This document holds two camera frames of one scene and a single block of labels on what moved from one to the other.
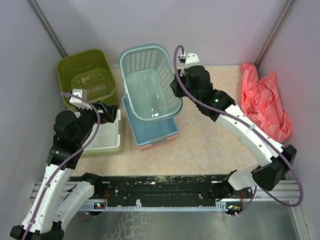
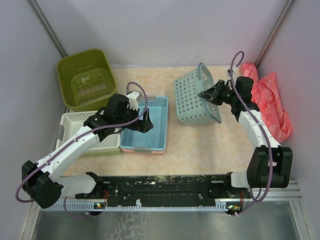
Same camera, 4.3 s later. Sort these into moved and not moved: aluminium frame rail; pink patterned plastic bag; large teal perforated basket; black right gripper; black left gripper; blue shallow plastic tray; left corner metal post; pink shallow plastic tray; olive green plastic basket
Moved: pink shallow plastic tray; black left gripper; black right gripper; large teal perforated basket; blue shallow plastic tray
Not moved: left corner metal post; aluminium frame rail; pink patterned plastic bag; olive green plastic basket
